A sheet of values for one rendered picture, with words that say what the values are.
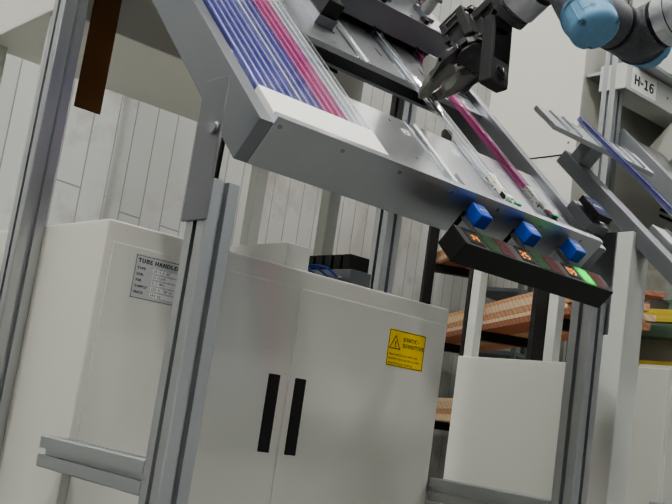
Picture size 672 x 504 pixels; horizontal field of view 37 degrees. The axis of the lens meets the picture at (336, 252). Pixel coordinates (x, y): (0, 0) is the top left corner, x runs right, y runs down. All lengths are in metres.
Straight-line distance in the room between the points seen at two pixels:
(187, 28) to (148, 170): 3.79
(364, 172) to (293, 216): 4.75
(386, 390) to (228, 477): 0.34
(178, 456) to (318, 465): 0.54
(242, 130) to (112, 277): 0.33
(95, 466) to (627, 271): 1.07
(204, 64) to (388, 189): 0.29
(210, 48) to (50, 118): 0.39
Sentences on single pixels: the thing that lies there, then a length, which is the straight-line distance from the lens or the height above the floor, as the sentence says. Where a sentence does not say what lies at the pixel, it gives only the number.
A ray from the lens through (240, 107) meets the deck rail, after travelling 1.22.
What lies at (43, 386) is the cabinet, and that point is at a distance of 1.50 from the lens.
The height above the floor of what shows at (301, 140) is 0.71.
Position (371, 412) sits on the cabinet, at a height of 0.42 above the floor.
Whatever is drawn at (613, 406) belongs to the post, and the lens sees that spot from 1.91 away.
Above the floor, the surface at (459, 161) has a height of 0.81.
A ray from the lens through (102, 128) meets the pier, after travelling 4.71.
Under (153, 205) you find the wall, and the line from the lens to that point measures 5.18.
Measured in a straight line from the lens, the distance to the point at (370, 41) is 1.83.
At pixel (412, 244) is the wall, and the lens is 7.17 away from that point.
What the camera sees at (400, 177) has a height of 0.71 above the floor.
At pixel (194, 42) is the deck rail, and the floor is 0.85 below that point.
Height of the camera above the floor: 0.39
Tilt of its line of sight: 9 degrees up
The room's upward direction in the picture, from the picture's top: 8 degrees clockwise
